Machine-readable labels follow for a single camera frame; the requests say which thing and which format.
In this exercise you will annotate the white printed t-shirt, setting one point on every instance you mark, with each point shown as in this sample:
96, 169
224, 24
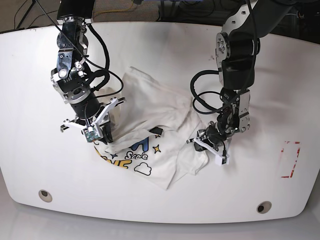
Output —
152, 131

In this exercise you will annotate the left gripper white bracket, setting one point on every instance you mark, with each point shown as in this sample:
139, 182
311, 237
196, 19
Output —
209, 140

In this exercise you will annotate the table grommet hole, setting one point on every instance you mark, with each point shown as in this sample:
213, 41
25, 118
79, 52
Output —
45, 196
264, 207

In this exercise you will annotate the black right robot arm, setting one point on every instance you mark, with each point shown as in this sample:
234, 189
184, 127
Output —
74, 80

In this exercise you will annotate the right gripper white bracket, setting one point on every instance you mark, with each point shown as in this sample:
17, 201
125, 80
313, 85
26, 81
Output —
102, 120

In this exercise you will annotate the right table grommet hole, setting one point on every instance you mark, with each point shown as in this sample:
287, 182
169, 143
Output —
264, 207

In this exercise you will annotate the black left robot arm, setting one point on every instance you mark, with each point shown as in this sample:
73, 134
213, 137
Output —
236, 48

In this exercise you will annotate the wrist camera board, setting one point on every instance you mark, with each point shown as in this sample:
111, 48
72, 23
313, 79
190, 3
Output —
222, 158
91, 134

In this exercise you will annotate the red tape rectangle marking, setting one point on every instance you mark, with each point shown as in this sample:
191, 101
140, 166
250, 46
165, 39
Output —
288, 159

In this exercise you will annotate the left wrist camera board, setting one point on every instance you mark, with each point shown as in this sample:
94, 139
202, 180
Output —
222, 158

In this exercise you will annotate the left table grommet hole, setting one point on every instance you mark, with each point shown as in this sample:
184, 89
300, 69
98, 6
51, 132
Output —
45, 196

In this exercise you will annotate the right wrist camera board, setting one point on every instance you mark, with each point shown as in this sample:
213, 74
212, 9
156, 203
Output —
91, 134

